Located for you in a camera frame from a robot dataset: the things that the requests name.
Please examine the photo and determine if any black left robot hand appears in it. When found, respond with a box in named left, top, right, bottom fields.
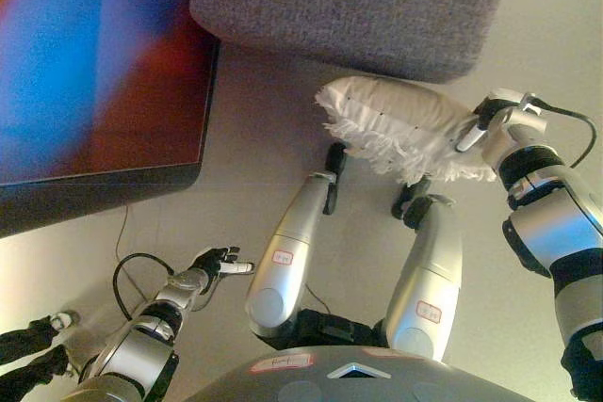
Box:
left=191, top=245, right=257, bottom=288

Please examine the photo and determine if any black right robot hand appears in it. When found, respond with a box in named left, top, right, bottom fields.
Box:
left=454, top=88, right=544, bottom=153

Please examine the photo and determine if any white fringed pillow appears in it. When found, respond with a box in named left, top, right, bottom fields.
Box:
left=314, top=75, right=498, bottom=185

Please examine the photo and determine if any silver left robot leg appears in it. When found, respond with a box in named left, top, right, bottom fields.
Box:
left=244, top=141, right=350, bottom=340

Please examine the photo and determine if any silver robot leg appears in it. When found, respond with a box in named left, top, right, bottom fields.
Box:
left=244, top=141, right=350, bottom=340
left=383, top=175, right=465, bottom=366

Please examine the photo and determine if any grey fabric armchair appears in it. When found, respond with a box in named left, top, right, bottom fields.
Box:
left=189, top=0, right=530, bottom=86

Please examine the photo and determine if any silver right robot leg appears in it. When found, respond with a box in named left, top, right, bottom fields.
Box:
left=383, top=175, right=465, bottom=366

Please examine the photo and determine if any grey robot torso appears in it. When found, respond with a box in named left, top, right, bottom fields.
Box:
left=173, top=307, right=539, bottom=402

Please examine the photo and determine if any reddish brown wooden table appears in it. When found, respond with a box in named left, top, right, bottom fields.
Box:
left=0, top=0, right=222, bottom=239

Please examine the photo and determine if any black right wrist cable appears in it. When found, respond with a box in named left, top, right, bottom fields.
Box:
left=535, top=99, right=596, bottom=170

